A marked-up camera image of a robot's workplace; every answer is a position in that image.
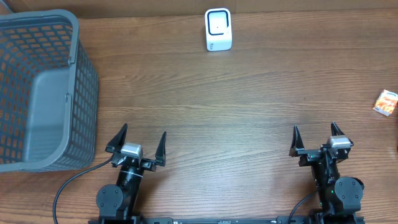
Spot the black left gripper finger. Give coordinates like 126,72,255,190
105,123,127,152
155,131,167,166

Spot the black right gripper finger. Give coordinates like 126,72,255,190
330,121,344,136
289,125,304,156

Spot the orange tissue packet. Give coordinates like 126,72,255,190
373,90,397,116

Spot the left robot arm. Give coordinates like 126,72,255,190
93,124,167,223

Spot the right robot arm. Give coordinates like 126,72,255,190
287,122,364,223

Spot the grey plastic shopping basket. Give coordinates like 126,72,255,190
1,9,99,172

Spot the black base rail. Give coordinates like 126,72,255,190
88,216,365,224

